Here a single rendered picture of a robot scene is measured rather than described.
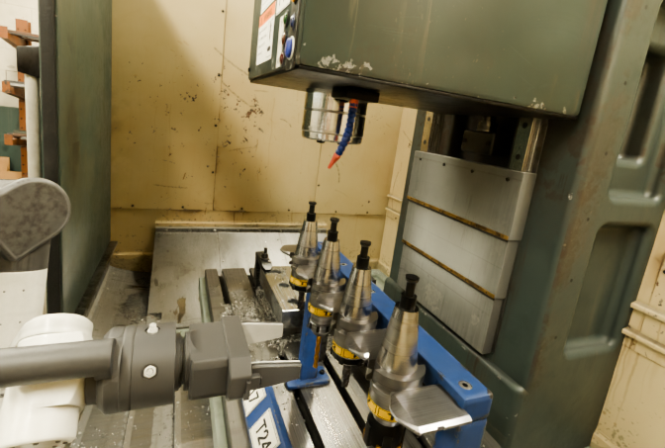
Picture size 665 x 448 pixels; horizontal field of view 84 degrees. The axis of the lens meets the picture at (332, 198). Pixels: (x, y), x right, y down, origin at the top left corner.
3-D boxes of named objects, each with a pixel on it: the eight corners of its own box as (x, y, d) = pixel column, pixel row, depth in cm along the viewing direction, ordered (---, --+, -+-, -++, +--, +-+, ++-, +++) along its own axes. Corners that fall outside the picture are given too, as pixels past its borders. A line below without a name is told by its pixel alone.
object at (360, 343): (355, 363, 43) (356, 357, 43) (337, 337, 48) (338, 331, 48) (407, 356, 46) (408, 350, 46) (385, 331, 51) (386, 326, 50)
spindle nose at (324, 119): (374, 146, 94) (381, 98, 92) (320, 141, 86) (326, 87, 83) (340, 139, 107) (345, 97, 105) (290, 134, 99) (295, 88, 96)
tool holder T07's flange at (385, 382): (431, 399, 40) (435, 378, 40) (380, 405, 38) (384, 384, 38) (404, 361, 46) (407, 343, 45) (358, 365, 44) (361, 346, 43)
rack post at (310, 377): (287, 391, 80) (303, 261, 75) (281, 374, 85) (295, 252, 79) (330, 384, 84) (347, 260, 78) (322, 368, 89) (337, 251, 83)
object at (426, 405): (408, 441, 33) (410, 433, 33) (379, 399, 38) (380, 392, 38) (469, 425, 36) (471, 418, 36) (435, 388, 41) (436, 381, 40)
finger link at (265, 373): (297, 379, 46) (246, 387, 43) (300, 355, 45) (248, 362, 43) (301, 388, 44) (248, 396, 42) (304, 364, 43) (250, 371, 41)
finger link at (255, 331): (283, 320, 52) (238, 324, 50) (281, 340, 53) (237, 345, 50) (281, 314, 54) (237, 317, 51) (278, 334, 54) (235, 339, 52)
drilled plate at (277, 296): (280, 328, 96) (282, 311, 95) (258, 280, 122) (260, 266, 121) (359, 320, 105) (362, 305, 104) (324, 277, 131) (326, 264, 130)
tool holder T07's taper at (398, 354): (425, 373, 40) (435, 316, 39) (387, 377, 39) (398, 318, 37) (405, 348, 44) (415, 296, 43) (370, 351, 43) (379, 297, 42)
